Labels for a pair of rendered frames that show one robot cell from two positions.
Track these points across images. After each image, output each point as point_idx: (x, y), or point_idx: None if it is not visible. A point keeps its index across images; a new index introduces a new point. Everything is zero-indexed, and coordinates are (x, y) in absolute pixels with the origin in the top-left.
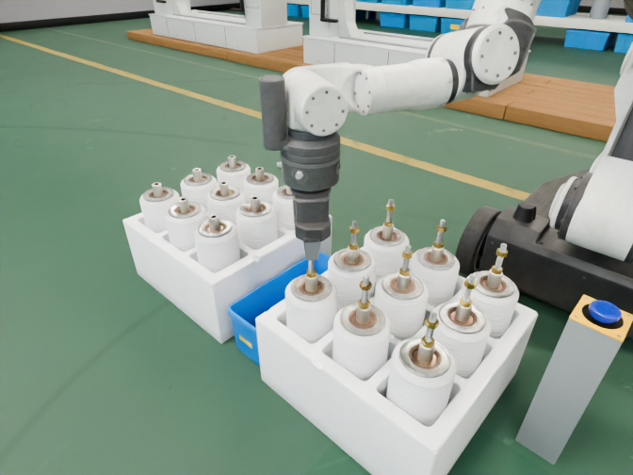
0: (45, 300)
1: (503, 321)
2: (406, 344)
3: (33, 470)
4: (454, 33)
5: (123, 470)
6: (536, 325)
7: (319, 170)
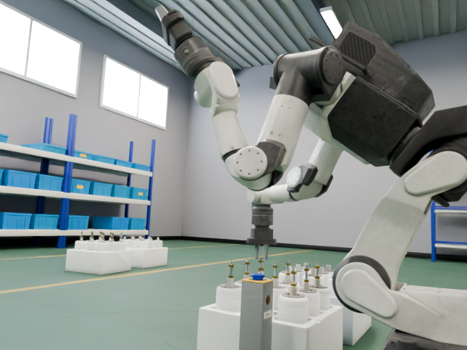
0: None
1: (281, 312)
2: (235, 284)
3: (193, 314)
4: None
5: (197, 323)
6: None
7: (253, 216)
